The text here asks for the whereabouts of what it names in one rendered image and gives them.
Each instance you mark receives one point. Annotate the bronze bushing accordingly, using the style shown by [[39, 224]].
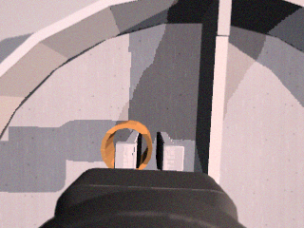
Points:
[[108, 150]]

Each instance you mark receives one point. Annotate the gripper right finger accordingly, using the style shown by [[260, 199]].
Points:
[[169, 156]]

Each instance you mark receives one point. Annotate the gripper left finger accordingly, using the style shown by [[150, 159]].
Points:
[[128, 154]]

